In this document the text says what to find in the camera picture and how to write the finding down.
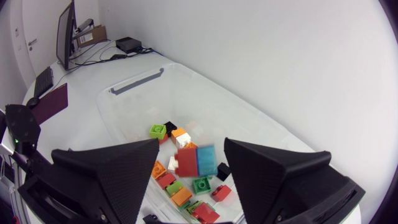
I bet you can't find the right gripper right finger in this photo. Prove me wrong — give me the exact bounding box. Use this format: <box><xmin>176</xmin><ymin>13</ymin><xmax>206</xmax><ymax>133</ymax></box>
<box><xmin>223</xmin><ymin>137</ymin><xmax>366</xmax><ymax>224</ymax></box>

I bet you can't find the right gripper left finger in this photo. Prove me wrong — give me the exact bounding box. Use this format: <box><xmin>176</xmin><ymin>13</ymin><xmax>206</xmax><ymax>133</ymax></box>
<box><xmin>17</xmin><ymin>138</ymin><xmax>160</xmax><ymax>224</ymax></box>

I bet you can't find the blue toy brick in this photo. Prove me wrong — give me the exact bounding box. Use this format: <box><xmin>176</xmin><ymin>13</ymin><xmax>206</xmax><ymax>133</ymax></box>
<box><xmin>195</xmin><ymin>144</ymin><xmax>218</xmax><ymax>177</ymax></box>

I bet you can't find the clear plastic container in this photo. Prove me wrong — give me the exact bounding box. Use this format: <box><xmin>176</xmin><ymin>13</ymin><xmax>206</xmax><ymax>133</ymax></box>
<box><xmin>95</xmin><ymin>62</ymin><xmax>315</xmax><ymax>224</ymax></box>

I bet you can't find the black toy brick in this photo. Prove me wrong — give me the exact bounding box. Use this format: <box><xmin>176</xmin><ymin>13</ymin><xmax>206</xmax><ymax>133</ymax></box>
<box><xmin>216</xmin><ymin>162</ymin><xmax>231</xmax><ymax>182</ymax></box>
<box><xmin>162</xmin><ymin>121</ymin><xmax>178</xmax><ymax>138</ymax></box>

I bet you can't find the white toy brick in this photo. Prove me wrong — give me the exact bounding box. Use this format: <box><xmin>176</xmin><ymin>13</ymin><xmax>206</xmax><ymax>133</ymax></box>
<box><xmin>175</xmin><ymin>132</ymin><xmax>192</xmax><ymax>149</ymax></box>
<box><xmin>167</xmin><ymin>156</ymin><xmax>180</xmax><ymax>174</ymax></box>

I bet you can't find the lime green toy brick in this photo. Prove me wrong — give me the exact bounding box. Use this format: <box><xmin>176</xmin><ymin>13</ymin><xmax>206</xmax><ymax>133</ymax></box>
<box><xmin>149</xmin><ymin>124</ymin><xmax>167</xmax><ymax>141</ymax></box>

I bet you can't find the dark mat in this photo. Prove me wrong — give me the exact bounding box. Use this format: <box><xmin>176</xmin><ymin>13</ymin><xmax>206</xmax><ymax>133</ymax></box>
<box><xmin>30</xmin><ymin>82</ymin><xmax>69</xmax><ymax>125</ymax></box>

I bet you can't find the black computer mouse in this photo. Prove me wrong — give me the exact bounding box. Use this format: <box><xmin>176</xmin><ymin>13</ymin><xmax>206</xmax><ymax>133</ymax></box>
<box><xmin>25</xmin><ymin>96</ymin><xmax>41</xmax><ymax>110</ymax></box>

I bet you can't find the black keyboard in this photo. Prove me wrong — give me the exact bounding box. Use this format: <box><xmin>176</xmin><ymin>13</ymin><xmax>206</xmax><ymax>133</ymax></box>
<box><xmin>33</xmin><ymin>66</ymin><xmax>55</xmax><ymax>99</ymax></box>

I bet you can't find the black box device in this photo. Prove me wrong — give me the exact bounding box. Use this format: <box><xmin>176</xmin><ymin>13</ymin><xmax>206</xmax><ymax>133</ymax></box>
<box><xmin>115</xmin><ymin>36</ymin><xmax>143</xmax><ymax>55</ymax></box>

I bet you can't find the brown cardboard box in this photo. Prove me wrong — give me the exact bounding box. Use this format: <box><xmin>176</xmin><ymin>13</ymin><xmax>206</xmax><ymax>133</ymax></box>
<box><xmin>76</xmin><ymin>24</ymin><xmax>108</xmax><ymax>49</ymax></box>

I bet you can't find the dark screen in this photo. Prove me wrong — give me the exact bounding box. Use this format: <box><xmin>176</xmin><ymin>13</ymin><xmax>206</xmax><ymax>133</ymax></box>
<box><xmin>55</xmin><ymin>0</ymin><xmax>78</xmax><ymax>71</ymax></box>

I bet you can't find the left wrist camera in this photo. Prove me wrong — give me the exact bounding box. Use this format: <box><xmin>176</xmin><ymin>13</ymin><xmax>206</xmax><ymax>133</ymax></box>
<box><xmin>4</xmin><ymin>104</ymin><xmax>42</xmax><ymax>147</ymax></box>

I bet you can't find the black cable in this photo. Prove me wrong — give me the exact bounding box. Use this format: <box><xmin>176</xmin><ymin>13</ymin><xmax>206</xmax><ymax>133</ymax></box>
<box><xmin>68</xmin><ymin>46</ymin><xmax>128</xmax><ymax>67</ymax></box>

